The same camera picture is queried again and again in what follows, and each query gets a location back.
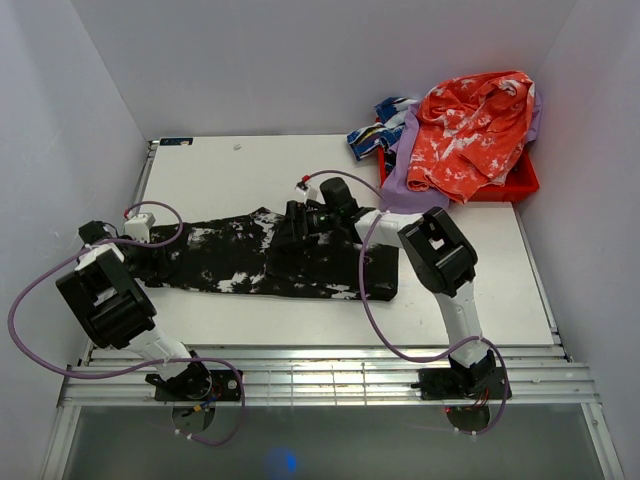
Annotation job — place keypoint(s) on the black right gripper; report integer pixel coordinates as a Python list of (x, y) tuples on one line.
[(298, 211)]

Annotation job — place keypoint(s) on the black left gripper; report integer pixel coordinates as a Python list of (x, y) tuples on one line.
[(156, 267)]

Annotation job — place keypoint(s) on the black white tie-dye trousers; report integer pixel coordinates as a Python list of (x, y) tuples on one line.
[(234, 256)]

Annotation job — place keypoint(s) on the orange white tie-dye garment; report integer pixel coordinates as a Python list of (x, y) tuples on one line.
[(471, 132)]

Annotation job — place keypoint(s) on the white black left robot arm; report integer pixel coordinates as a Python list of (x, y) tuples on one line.
[(115, 312)]

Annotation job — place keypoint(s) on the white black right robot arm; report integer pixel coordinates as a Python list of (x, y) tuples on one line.
[(443, 261)]

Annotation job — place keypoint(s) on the lilac purple garment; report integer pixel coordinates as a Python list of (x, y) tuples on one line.
[(393, 167)]

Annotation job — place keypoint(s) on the blue label sticker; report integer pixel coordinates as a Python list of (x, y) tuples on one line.
[(176, 141)]

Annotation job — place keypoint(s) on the blue white patterned garment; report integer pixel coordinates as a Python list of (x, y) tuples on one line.
[(385, 131)]

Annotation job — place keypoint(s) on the red plastic bin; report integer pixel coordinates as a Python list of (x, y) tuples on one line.
[(520, 182)]

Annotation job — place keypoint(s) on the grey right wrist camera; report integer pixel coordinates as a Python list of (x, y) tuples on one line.
[(305, 191)]

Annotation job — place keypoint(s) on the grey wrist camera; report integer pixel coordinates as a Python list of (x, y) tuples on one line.
[(305, 191), (138, 227)]

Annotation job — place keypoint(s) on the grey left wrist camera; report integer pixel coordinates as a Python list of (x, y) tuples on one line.
[(138, 227)]

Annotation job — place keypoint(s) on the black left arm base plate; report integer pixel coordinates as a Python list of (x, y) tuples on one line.
[(230, 387)]

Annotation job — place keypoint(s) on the aluminium table frame rails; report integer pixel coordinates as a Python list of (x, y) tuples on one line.
[(325, 353)]

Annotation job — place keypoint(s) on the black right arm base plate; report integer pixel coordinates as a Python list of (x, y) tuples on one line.
[(473, 403)]

